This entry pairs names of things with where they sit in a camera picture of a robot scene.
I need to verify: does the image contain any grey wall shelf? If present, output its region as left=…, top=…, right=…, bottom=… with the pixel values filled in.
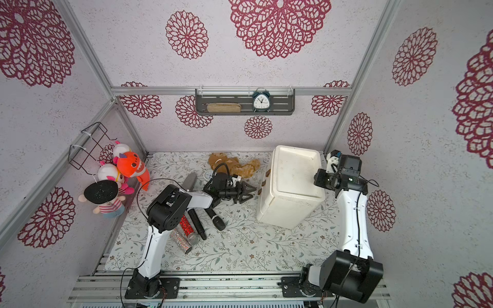
left=195, top=94, right=295, bottom=116

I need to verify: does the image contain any black wire wall basket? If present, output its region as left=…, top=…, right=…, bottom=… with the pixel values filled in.
left=67, top=121, right=116, bottom=176

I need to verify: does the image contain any grey pencil case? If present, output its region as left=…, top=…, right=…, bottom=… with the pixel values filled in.
left=182, top=173, right=197, bottom=191

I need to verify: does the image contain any orange fish plush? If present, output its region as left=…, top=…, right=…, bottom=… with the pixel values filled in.
left=113, top=151, right=150, bottom=191

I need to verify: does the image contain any aluminium corner frame post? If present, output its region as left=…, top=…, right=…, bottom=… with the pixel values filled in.
left=324, top=0, right=402, bottom=154

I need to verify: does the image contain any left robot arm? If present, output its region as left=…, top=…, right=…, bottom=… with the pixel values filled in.
left=131, top=173, right=256, bottom=296

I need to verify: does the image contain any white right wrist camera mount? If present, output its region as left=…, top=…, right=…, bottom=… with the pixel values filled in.
left=326, top=150, right=342, bottom=173

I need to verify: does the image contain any tan pouch on shelf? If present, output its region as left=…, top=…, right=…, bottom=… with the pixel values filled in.
left=207, top=103, right=241, bottom=114

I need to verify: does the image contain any black haired doll plush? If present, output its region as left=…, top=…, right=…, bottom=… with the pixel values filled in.
left=78, top=180, right=126, bottom=219

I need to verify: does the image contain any pink white plush doll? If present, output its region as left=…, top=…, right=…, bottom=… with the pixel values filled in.
left=97, top=141, right=134, bottom=195

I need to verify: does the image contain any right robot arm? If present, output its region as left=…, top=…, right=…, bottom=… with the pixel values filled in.
left=299, top=150, right=384, bottom=304

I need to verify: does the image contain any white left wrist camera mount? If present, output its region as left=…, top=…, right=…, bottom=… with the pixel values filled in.
left=227, top=175, right=242, bottom=187

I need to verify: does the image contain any green alarm clock on shelf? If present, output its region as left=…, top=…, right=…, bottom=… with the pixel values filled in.
left=252, top=91, right=272, bottom=112

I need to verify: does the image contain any rainbow rhinestone microphone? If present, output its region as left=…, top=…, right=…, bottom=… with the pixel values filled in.
left=170, top=229, right=192, bottom=254

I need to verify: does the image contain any red glitter microphone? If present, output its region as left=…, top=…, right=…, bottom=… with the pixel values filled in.
left=180, top=215, right=200, bottom=246

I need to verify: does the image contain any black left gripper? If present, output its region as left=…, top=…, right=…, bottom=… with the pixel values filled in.
left=221, top=181, right=258, bottom=205

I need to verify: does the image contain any black microphone long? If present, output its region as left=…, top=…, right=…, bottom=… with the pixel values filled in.
left=187, top=209, right=207, bottom=241

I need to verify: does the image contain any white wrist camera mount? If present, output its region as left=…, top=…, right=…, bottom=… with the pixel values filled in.
left=227, top=175, right=242, bottom=187
left=326, top=150, right=342, bottom=173

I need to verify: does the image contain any white plastic drawer cabinet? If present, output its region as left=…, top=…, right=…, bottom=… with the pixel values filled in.
left=256, top=145, right=326, bottom=229

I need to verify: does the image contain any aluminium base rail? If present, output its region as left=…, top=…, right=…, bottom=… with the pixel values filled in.
left=67, top=272, right=392, bottom=305

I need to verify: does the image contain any brown teddy bear plush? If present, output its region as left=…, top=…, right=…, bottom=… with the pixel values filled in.
left=208, top=153, right=261, bottom=178

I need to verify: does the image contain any small white alarm clock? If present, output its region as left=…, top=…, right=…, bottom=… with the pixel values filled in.
left=203, top=169, right=214, bottom=181

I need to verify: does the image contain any horizontal aluminium wall rail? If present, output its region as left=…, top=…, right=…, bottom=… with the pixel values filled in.
left=111, top=86, right=353, bottom=96

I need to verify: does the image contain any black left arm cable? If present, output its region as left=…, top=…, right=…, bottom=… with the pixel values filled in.
left=119, top=162, right=232, bottom=301

